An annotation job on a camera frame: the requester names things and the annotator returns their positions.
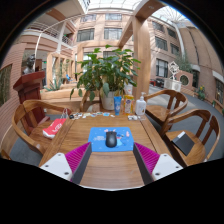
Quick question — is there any red paper shopping bag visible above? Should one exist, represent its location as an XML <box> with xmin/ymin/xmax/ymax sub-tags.
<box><xmin>42</xmin><ymin>108</ymin><xmax>69</xmax><ymax>140</ymax></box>

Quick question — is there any agave plant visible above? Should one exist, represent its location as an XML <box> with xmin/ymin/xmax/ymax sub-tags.
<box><xmin>44</xmin><ymin>78</ymin><xmax>64</xmax><ymax>93</ymax></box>

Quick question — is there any white geometric sculpture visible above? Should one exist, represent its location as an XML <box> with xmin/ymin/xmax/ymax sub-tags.
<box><xmin>163</xmin><ymin>60</ymin><xmax>183</xmax><ymax>93</ymax></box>

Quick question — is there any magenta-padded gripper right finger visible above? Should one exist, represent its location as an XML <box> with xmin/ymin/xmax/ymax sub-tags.
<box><xmin>132</xmin><ymin>142</ymin><xmax>184</xmax><ymax>186</ymax></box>

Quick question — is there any green plant in white pot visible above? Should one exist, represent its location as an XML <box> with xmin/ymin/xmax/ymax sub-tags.
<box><xmin>69</xmin><ymin>44</ymin><xmax>142</xmax><ymax>111</ymax></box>

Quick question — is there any blue cartoon-print mouse pad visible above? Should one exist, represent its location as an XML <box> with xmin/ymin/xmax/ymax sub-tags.
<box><xmin>87</xmin><ymin>126</ymin><xmax>135</xmax><ymax>153</ymax></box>

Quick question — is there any yellow flowering potted plant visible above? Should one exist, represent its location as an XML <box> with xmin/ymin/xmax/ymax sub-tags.
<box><xmin>196</xmin><ymin>85</ymin><xmax>207</xmax><ymax>102</ymax></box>

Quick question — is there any black computer mouse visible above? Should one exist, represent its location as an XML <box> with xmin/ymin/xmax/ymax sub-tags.
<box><xmin>105</xmin><ymin>130</ymin><xmax>118</xmax><ymax>149</ymax></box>

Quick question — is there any white pump bottle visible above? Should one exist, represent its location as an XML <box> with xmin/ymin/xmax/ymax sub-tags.
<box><xmin>134</xmin><ymin>91</ymin><xmax>148</xmax><ymax>117</ymax></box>

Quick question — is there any grey bust statue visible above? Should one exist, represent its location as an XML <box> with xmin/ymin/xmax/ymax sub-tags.
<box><xmin>22</xmin><ymin>54</ymin><xmax>37</xmax><ymax>75</ymax></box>

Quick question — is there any wooden armchair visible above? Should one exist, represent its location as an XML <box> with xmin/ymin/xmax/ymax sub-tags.
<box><xmin>159</xmin><ymin>108</ymin><xmax>222</xmax><ymax>168</ymax></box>
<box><xmin>143</xmin><ymin>88</ymin><xmax>189</xmax><ymax>128</ymax></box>
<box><xmin>11</xmin><ymin>99</ymin><xmax>73</xmax><ymax>156</ymax></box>

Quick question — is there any blue tube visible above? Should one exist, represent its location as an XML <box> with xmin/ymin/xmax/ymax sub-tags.
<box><xmin>113</xmin><ymin>95</ymin><xmax>123</xmax><ymax>116</ymax></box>

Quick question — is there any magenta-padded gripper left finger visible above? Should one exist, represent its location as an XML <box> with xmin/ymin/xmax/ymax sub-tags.
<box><xmin>39</xmin><ymin>142</ymin><xmax>93</xmax><ymax>186</ymax></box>

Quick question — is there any orange bottle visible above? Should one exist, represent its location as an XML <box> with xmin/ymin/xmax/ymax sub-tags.
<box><xmin>123</xmin><ymin>94</ymin><xmax>135</xmax><ymax>116</ymax></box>

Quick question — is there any dark red wooden pedestal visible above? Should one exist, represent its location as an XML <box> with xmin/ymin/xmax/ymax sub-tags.
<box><xmin>13</xmin><ymin>70</ymin><xmax>46</xmax><ymax>126</ymax></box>

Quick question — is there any black notebook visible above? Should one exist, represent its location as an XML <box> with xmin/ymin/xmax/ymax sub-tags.
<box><xmin>171</xmin><ymin>130</ymin><xmax>196</xmax><ymax>157</ymax></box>

